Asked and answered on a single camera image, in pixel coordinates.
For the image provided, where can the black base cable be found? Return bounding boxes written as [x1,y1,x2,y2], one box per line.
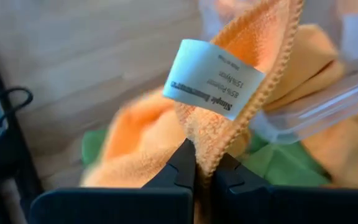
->
[0,86,34,147]

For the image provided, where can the orange microfiber towel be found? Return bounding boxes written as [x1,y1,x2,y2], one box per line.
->
[301,104,358,190]
[290,24,345,105]

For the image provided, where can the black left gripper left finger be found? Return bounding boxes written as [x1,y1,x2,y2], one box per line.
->
[29,138,196,224]

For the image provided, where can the green microfiber towel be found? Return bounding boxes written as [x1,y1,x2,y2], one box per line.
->
[81,129,109,166]
[242,133,332,187]

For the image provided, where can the orange towel with white tag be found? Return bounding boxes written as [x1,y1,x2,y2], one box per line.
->
[79,0,306,224]

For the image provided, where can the small clear plastic bin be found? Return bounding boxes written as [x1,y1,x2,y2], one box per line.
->
[197,0,358,146]

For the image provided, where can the black aluminium table frame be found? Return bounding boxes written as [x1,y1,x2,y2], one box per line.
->
[0,21,45,224]

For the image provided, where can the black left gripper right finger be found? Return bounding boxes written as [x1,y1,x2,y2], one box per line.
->
[213,153,358,224]

